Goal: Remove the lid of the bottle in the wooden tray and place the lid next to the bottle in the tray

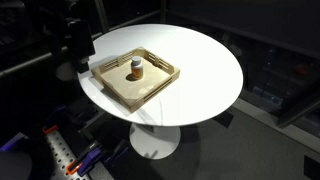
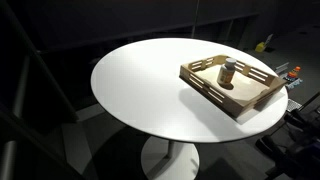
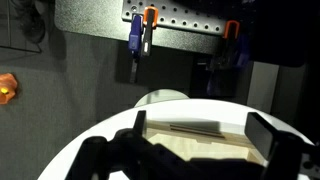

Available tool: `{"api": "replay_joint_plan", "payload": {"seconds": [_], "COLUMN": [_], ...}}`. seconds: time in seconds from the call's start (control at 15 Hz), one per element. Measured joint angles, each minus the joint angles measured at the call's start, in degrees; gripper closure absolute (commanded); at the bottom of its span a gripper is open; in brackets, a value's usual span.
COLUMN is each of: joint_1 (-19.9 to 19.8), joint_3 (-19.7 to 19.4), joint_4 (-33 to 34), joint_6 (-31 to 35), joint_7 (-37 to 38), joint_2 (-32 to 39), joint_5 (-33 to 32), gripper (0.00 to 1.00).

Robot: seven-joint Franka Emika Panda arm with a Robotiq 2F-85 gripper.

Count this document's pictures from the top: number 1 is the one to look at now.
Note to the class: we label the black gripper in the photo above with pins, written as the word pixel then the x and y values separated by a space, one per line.
pixel 83 46

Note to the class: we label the white round bottle lid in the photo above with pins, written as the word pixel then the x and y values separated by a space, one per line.
pixel 136 60

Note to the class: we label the orange label pill bottle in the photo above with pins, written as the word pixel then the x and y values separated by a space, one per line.
pixel 137 72

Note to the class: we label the dark Franka robot arm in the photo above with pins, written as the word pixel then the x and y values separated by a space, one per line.
pixel 58 20

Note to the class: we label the slatted wooden tray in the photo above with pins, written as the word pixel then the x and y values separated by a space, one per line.
pixel 151 87

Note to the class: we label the small orange clamp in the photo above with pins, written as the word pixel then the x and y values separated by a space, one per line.
pixel 50 129

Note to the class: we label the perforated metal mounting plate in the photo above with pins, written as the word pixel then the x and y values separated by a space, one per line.
pixel 61 153

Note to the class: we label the purple clamp with orange trigger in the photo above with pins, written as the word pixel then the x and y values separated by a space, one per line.
pixel 87 158

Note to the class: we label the white round table pedestal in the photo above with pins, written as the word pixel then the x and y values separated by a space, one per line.
pixel 155 140

